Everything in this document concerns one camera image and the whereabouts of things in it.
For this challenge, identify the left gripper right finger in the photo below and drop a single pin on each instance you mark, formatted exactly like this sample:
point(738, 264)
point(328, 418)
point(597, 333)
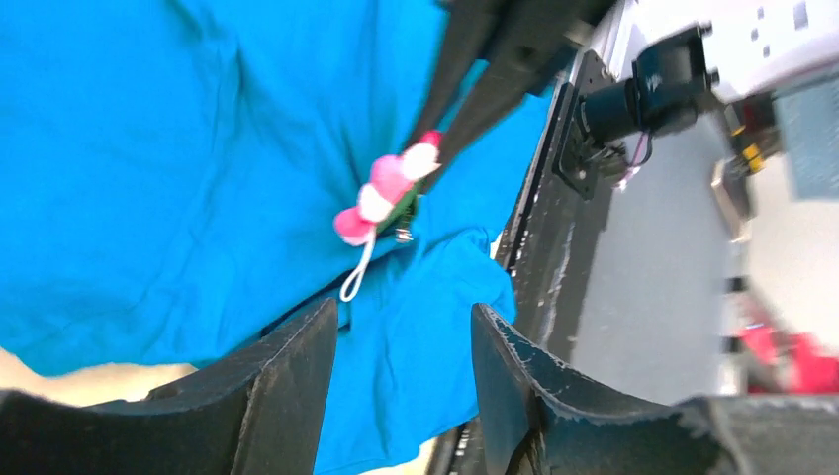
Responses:
point(541, 416)

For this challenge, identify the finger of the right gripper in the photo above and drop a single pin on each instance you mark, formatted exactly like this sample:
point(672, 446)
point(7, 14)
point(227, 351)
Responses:
point(470, 25)

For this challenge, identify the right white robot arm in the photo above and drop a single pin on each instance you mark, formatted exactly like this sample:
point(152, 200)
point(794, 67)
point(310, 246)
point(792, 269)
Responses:
point(700, 56)

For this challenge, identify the pink flower brooch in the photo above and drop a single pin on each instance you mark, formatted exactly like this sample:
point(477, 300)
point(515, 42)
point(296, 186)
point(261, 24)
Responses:
point(383, 198)

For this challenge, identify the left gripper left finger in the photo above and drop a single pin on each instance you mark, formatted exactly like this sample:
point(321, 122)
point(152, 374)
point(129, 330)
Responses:
point(260, 410)

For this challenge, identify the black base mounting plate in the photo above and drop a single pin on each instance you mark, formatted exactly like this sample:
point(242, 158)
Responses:
point(549, 244)

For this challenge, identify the blue t-shirt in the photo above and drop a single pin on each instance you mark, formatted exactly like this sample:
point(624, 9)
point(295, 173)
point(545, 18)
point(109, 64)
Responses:
point(170, 171)

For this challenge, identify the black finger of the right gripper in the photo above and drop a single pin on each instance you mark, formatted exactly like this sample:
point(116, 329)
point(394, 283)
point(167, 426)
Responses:
point(515, 69)

